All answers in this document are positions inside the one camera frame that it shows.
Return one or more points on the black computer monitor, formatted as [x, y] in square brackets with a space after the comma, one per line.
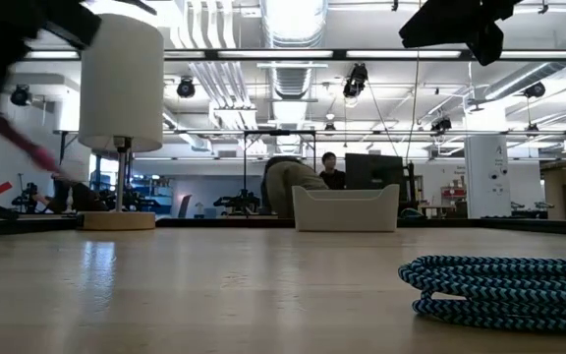
[374, 169]

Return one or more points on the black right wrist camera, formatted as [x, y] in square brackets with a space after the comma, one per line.
[487, 44]

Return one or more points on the black background robot equipment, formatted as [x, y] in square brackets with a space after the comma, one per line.
[239, 201]

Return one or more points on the white cylindrical lamp shade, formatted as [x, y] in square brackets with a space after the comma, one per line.
[121, 83]

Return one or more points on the metal lamp pole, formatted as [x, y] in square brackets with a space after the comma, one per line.
[121, 182]

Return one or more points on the black aluminium table frame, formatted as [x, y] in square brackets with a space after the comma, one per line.
[460, 223]

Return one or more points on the silver ventilation duct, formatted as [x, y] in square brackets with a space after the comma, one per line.
[290, 78]

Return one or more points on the white column with cameras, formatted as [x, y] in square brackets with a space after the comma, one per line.
[484, 187]

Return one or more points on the person seated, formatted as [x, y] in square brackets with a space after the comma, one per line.
[332, 177]

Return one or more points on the black ceiling-hung spotlight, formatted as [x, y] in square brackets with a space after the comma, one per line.
[20, 95]
[186, 87]
[441, 124]
[534, 90]

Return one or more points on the person bending over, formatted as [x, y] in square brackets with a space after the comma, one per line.
[288, 187]

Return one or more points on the black overhead rig camera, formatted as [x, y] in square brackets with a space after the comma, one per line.
[356, 78]

